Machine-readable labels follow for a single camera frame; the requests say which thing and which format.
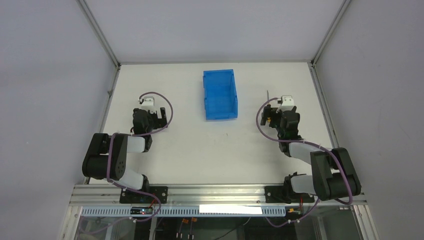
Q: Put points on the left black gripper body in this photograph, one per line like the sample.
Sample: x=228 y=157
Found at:
x=159 y=120

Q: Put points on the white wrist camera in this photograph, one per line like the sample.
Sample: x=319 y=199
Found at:
x=286 y=103
x=147 y=104

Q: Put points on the slotted cable duct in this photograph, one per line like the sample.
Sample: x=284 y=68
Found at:
x=203 y=210

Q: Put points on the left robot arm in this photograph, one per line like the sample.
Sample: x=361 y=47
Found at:
x=106 y=156

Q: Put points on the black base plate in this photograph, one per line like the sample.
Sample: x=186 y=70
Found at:
x=282 y=194
x=131 y=197

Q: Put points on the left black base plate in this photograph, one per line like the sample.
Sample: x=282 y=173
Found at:
x=131 y=197

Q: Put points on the small electronics board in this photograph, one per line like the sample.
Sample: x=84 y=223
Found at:
x=141 y=211

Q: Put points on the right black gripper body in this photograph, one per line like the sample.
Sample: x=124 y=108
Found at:
x=274 y=115

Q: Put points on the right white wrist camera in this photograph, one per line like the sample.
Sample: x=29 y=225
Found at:
x=286 y=103

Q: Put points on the black yellow screwdriver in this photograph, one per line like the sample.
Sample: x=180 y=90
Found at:
x=269 y=112

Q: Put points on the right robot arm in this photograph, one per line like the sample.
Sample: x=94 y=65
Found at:
x=333 y=176

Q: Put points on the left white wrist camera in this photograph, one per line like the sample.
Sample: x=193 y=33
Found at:
x=147 y=104

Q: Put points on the aluminium front rail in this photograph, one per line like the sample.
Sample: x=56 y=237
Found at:
x=178 y=194

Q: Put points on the blue plastic bin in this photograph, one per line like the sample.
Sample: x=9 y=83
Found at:
x=220 y=95

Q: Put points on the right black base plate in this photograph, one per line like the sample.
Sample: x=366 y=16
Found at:
x=282 y=194

